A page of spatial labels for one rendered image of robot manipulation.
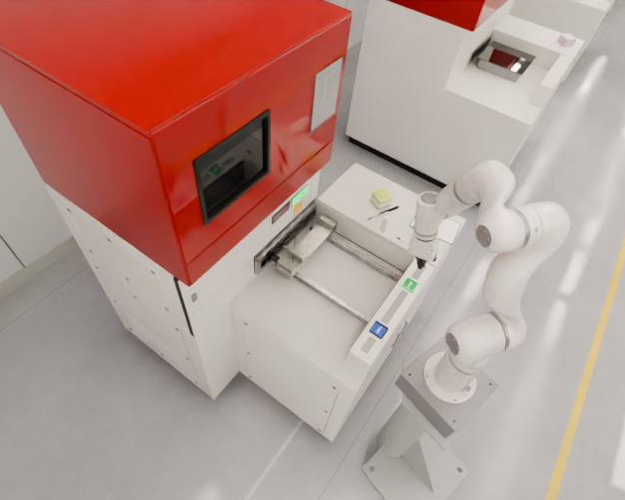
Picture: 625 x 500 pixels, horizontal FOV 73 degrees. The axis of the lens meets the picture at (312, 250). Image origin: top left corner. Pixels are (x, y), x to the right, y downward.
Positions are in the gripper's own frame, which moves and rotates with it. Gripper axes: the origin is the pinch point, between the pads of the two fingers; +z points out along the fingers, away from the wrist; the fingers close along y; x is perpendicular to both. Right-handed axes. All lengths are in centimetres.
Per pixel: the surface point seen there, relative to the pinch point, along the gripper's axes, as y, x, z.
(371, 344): -2.9, -32.6, 15.7
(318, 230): -53, 6, 13
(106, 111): -51, -65, -81
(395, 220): -24.6, 27.2, 10.2
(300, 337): -31, -41, 24
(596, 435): 97, 49, 135
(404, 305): -1.0, -10.0, 15.7
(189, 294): -57, -63, -11
